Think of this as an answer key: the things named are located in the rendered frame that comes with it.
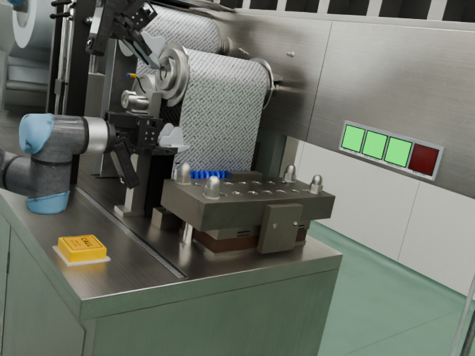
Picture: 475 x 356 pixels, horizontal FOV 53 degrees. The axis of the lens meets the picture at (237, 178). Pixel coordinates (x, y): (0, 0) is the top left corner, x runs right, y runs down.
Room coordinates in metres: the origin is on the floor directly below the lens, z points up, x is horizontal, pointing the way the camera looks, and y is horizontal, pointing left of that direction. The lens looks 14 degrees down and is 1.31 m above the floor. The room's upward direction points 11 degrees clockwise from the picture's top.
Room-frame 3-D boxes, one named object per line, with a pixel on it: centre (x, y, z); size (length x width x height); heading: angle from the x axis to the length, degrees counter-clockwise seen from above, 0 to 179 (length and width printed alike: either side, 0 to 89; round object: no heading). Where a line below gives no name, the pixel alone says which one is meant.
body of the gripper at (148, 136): (1.00, 0.24, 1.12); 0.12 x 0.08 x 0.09; 131
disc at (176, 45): (1.12, 0.19, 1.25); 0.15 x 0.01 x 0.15; 41
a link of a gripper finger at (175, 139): (1.06, 0.15, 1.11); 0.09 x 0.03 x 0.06; 130
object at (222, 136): (1.16, 0.06, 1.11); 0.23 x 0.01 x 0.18; 131
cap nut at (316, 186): (1.16, -0.20, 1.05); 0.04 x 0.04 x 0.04
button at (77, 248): (0.85, 0.27, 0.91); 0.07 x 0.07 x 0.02; 41
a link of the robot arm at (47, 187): (0.90, 0.38, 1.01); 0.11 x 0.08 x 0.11; 74
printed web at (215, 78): (1.30, 0.19, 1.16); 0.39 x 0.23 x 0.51; 41
